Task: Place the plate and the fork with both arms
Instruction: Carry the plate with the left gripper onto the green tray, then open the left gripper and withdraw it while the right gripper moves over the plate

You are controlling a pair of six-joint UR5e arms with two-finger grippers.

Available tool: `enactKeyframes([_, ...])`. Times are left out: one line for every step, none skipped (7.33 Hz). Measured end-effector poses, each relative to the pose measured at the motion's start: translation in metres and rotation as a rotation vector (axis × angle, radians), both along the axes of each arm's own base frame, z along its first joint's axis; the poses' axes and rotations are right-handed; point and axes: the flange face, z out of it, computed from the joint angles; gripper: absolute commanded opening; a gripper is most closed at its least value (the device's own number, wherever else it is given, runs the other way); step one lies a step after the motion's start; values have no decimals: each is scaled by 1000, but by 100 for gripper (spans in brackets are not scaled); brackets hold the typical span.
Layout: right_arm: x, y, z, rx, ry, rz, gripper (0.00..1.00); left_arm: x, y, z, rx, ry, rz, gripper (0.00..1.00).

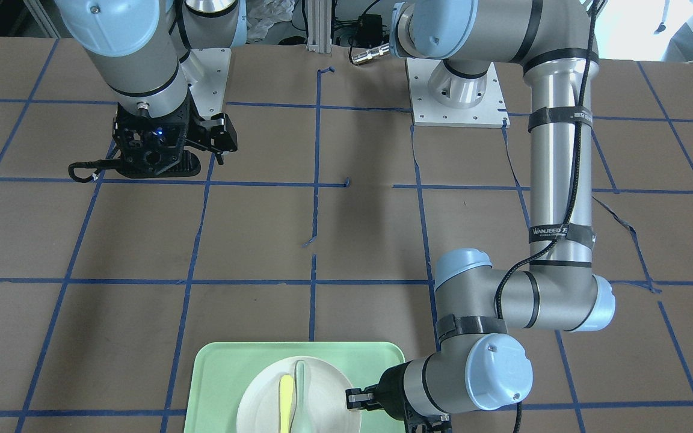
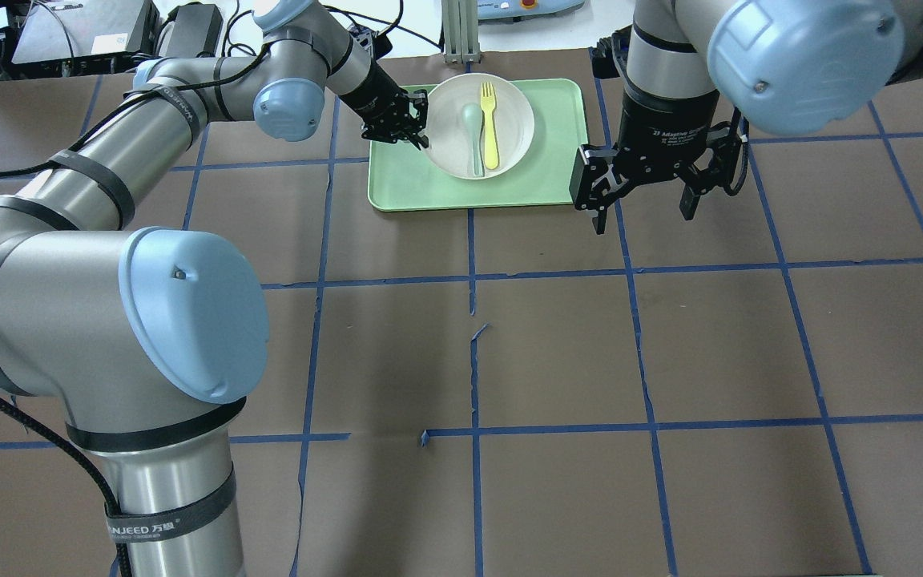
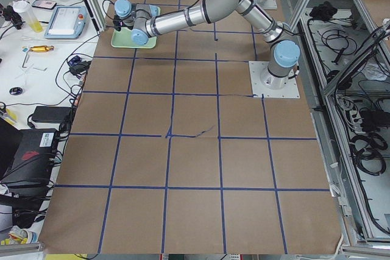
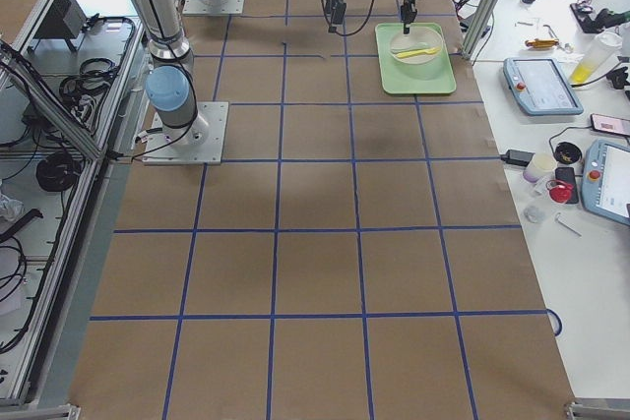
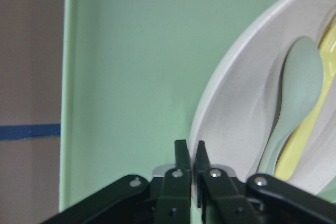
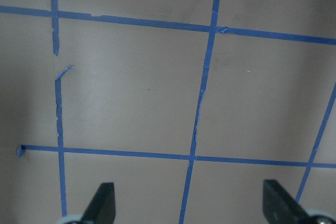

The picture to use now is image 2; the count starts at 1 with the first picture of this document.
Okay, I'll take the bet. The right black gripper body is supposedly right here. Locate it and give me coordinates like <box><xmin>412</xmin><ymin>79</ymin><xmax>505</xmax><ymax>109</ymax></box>
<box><xmin>613</xmin><ymin>85</ymin><xmax>720</xmax><ymax>180</ymax></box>

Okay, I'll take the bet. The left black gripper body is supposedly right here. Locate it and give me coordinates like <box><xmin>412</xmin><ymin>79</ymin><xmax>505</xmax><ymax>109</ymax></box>
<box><xmin>340</xmin><ymin>63</ymin><xmax>429</xmax><ymax>143</ymax></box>

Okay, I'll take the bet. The pale green plastic spoon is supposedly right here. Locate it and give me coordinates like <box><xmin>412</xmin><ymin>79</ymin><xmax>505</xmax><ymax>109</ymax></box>
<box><xmin>461</xmin><ymin>103</ymin><xmax>485</xmax><ymax>179</ymax></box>

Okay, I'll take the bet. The white round plate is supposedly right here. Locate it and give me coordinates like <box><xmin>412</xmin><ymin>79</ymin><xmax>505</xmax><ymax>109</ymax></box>
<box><xmin>424</xmin><ymin>73</ymin><xmax>535</xmax><ymax>180</ymax></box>

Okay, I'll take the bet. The yellow plastic fork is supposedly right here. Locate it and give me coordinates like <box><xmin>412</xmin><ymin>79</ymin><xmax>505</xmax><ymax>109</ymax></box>
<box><xmin>480</xmin><ymin>81</ymin><xmax>501</xmax><ymax>169</ymax></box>

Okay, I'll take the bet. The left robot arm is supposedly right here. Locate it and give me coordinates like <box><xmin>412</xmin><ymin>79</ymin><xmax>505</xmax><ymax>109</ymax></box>
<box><xmin>0</xmin><ymin>1</ymin><xmax>429</xmax><ymax>576</ymax></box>

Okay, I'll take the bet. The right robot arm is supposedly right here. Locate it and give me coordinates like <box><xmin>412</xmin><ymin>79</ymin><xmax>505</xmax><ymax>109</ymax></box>
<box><xmin>569</xmin><ymin>1</ymin><xmax>923</xmax><ymax>234</ymax></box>

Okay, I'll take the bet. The light green tray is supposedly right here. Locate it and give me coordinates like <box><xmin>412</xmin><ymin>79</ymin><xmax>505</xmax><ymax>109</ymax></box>
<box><xmin>369</xmin><ymin>78</ymin><xmax>587</xmax><ymax>212</ymax></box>

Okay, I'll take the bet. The black power adapter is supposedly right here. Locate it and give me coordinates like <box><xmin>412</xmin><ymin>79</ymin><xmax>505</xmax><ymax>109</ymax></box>
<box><xmin>159</xmin><ymin>2</ymin><xmax>224</xmax><ymax>58</ymax></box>

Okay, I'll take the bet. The black laptop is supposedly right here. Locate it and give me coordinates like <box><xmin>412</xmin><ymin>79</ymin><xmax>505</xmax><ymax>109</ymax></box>
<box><xmin>12</xmin><ymin>1</ymin><xmax>159</xmax><ymax>66</ymax></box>

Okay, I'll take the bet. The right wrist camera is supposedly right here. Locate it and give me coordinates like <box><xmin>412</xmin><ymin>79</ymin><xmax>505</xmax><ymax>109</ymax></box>
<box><xmin>568</xmin><ymin>143</ymin><xmax>618</xmax><ymax>212</ymax></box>

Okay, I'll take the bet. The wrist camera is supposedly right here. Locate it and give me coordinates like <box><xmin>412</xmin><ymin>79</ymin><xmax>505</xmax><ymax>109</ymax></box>
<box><xmin>348</xmin><ymin>23</ymin><xmax>389</xmax><ymax>60</ymax></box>
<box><xmin>568</xmin><ymin>143</ymin><xmax>618</xmax><ymax>212</ymax></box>

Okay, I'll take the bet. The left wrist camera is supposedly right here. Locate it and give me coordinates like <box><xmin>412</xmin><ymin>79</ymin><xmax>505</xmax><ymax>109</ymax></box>
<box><xmin>348</xmin><ymin>23</ymin><xmax>389</xmax><ymax>60</ymax></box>

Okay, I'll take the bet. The aluminium frame post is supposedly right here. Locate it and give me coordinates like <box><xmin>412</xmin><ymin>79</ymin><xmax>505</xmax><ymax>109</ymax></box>
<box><xmin>441</xmin><ymin>0</ymin><xmax>482</xmax><ymax>63</ymax></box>

